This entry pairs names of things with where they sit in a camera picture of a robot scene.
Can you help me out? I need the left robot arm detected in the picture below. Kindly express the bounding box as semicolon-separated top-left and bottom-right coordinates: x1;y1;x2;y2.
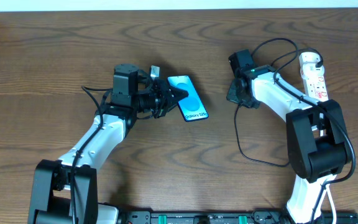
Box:
27;63;188;223

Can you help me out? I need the white power strip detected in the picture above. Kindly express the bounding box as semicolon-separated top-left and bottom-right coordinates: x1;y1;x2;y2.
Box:
300;63;329;101

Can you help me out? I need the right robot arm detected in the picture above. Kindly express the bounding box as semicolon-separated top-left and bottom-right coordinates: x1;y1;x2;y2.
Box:
226;62;356;223

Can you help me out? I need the black USB charging cable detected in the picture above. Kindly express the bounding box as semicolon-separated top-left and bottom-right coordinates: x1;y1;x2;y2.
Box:
233;47;324;168

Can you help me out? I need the white USB charger adapter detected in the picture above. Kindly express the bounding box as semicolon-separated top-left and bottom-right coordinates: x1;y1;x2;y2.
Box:
299;52;324;80

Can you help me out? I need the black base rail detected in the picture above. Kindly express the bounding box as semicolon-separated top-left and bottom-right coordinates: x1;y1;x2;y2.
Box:
116;209;358;224

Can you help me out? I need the blue Galaxy smartphone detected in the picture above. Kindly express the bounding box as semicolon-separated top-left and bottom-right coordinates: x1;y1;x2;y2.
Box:
168;75;209;122

